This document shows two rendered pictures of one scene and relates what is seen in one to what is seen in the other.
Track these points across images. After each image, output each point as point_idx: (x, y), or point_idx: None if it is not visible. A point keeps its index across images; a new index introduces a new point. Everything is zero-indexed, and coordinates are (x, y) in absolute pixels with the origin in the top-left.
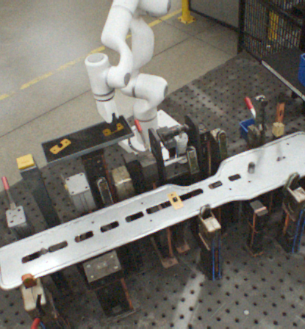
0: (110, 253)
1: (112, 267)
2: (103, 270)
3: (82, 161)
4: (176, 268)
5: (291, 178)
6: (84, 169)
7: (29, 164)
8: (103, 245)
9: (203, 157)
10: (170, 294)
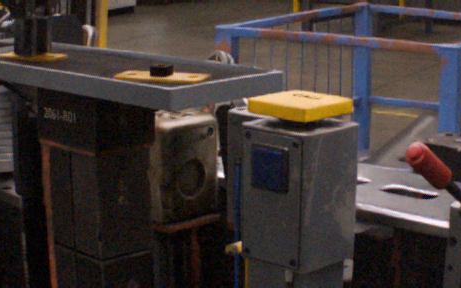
0: (426, 141)
1: (456, 136)
2: None
3: (153, 140)
4: None
5: (96, 36)
6: (107, 264)
7: (311, 92)
8: (405, 173)
9: None
10: None
